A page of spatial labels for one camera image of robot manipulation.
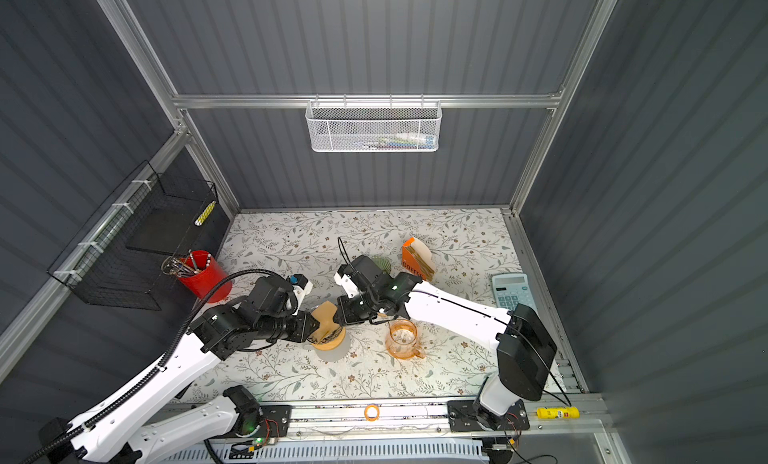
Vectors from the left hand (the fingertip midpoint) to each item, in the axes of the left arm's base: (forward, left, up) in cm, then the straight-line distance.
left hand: (318, 325), depth 73 cm
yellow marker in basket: (+29, +32, +11) cm, 45 cm away
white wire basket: (+84, -16, +6) cm, 86 cm away
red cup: (+18, +35, -3) cm, 39 cm away
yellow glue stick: (-20, -59, -14) cm, 64 cm away
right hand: (+1, -4, -1) cm, 4 cm away
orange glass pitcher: (+1, -21, -16) cm, 27 cm away
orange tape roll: (-19, -12, -15) cm, 27 cm away
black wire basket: (+16, +45, +11) cm, 49 cm away
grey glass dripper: (-3, -2, -2) cm, 4 cm away
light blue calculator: (+14, -57, -12) cm, 60 cm away
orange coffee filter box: (+24, -28, -8) cm, 38 cm away
